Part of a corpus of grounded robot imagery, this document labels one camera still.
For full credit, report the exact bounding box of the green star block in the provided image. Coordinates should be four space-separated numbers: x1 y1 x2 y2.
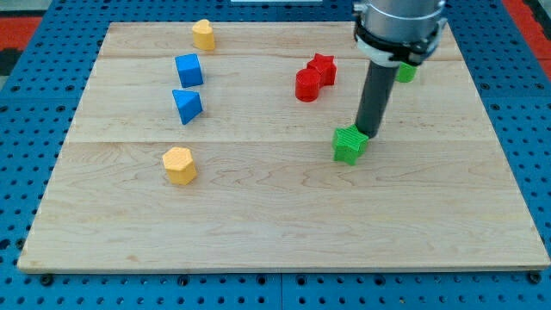
331 125 369 165

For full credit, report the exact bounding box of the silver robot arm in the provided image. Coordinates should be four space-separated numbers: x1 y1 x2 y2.
353 0 447 68

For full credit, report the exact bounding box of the wooden board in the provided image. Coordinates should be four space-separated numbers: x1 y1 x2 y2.
18 22 550 274

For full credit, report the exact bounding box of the red star block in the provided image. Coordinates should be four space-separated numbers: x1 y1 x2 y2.
306 53 337 86

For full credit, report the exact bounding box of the red cylinder block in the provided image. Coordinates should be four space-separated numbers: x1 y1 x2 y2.
294 68 321 102

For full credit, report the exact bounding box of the yellow hexagon block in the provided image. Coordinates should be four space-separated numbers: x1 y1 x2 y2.
162 147 197 185

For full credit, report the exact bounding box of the blue triangle block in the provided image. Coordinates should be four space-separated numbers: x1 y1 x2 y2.
172 90 203 125

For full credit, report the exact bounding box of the blue cube block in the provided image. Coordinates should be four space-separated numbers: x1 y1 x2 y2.
175 53 203 88

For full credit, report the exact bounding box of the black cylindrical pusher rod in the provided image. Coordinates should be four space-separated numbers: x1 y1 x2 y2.
355 62 399 138

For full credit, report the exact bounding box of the yellow heart block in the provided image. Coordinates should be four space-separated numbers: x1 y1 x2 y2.
192 19 215 51

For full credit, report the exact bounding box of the green block behind rod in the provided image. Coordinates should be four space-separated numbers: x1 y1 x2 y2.
395 63 418 83

